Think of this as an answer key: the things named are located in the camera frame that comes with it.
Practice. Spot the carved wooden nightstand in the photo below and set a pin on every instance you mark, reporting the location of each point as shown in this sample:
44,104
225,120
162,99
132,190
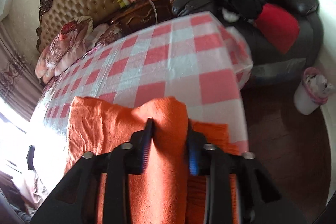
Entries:
142,15

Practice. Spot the black leather armchair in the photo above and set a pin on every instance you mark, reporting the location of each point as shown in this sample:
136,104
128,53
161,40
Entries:
269,62

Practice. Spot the yellow green bottle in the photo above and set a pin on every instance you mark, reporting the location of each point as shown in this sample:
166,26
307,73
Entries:
123,3

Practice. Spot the orange pants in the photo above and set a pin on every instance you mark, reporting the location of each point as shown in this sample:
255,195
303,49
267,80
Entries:
165,192

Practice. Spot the checkered pink pillow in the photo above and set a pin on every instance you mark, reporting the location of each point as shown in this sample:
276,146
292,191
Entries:
103,35

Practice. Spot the pink patterned curtain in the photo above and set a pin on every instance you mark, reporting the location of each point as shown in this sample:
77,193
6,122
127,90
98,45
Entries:
20,89

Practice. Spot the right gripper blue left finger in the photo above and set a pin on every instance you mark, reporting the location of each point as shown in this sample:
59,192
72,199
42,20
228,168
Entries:
75,198

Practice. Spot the white trash bin pink liner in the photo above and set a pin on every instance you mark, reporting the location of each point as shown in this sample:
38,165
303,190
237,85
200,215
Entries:
313,91

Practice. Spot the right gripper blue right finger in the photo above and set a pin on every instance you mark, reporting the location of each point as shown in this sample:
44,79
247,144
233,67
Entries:
260,200

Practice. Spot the red white checkered sheet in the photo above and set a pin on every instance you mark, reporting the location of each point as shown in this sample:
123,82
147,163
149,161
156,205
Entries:
194,58

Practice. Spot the tufted tan headboard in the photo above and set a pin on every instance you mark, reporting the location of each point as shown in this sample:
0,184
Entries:
53,14

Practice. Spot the red cushion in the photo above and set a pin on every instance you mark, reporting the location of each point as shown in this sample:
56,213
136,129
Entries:
278,26

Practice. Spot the pink floral folded quilt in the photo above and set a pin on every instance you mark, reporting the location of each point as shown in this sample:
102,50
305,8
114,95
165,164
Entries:
71,37

